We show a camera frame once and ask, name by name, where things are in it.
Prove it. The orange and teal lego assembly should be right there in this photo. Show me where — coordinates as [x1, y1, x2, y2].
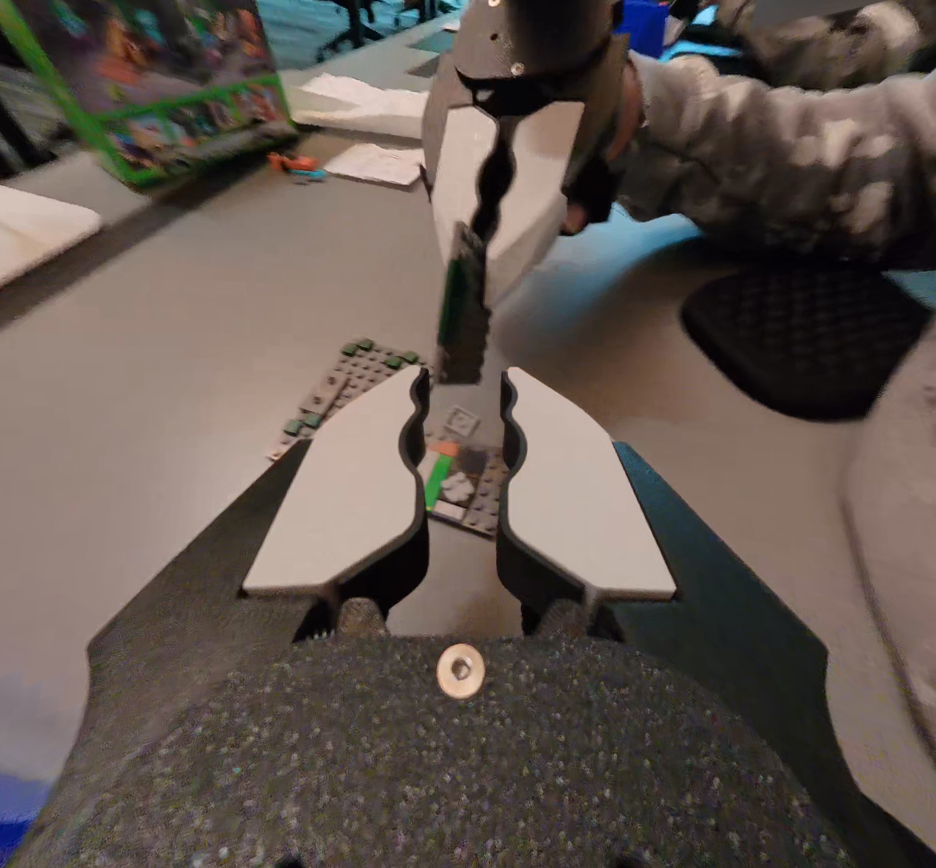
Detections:
[267, 150, 327, 183]

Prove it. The white crumpled paper bag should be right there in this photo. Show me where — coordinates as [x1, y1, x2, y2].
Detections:
[292, 71, 440, 141]

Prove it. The dark grey lego plate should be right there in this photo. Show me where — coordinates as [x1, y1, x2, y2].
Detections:
[437, 221, 492, 385]

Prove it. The white instruction sheet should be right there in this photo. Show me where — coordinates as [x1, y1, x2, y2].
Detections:
[322, 143, 427, 188]

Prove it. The white stand base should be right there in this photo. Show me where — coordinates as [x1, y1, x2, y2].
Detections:
[0, 184, 103, 289]

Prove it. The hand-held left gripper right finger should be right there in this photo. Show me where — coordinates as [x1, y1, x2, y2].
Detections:
[496, 366, 679, 634]

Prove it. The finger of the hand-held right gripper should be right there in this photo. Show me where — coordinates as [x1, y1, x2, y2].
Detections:
[485, 100, 586, 311]
[426, 106, 507, 258]

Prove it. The person's right forearm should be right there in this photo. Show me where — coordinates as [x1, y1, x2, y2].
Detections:
[622, 0, 936, 271]

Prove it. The colourful lego box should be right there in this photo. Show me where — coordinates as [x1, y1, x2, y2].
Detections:
[0, 0, 298, 191]

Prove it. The person's right hand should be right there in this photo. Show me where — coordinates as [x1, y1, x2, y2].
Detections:
[558, 58, 648, 236]

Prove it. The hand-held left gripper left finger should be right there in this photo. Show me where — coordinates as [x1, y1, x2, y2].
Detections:
[241, 366, 432, 631]

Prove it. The grey lego baseplate build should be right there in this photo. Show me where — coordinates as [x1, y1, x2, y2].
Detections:
[265, 336, 514, 541]

